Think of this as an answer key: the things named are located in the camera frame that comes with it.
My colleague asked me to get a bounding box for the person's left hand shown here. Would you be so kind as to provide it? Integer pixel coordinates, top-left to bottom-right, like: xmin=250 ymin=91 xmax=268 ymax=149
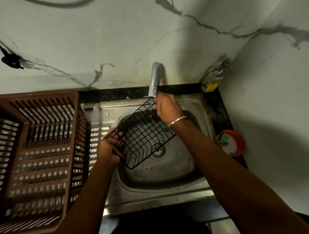
xmin=96 ymin=128 xmax=127 ymax=167

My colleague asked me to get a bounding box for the person's right hand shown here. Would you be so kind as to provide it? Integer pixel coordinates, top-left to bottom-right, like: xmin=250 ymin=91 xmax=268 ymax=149
xmin=154 ymin=91 xmax=187 ymax=127

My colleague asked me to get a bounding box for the black wire rack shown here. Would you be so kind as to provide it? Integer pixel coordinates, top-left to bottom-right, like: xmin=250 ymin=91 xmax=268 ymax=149
xmin=104 ymin=97 xmax=177 ymax=170

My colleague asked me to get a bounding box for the person's left forearm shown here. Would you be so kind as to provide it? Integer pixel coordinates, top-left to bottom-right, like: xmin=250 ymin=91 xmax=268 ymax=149
xmin=54 ymin=161 xmax=116 ymax=234

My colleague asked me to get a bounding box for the person's right forearm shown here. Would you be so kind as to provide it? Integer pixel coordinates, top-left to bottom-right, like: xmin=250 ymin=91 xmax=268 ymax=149
xmin=169 ymin=118 xmax=309 ymax=234

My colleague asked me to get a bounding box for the person's dark clothing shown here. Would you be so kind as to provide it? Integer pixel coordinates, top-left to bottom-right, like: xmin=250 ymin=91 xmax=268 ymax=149
xmin=99 ymin=202 xmax=230 ymax=234

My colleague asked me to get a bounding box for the chrome faucet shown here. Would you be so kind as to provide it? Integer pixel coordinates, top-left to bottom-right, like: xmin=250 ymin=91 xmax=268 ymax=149
xmin=145 ymin=61 xmax=162 ymax=99

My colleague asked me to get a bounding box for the clear dish soap bottle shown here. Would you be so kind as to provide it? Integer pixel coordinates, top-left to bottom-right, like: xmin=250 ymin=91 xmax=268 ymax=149
xmin=201 ymin=58 xmax=232 ymax=93

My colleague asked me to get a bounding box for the stainless steel sink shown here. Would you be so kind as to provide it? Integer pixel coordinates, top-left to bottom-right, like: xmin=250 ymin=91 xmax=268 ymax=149
xmin=81 ymin=93 xmax=217 ymax=216

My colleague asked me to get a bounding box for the brown plastic dish basket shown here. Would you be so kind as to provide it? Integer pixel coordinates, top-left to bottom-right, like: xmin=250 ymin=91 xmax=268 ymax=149
xmin=0 ymin=90 xmax=88 ymax=234

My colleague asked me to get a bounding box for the orange round container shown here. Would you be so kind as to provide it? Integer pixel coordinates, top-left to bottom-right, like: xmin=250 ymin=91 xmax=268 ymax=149
xmin=214 ymin=130 xmax=246 ymax=158

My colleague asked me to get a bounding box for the silver bracelet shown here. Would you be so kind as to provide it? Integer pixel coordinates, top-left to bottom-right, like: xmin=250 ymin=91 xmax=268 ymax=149
xmin=165 ymin=116 xmax=188 ymax=132

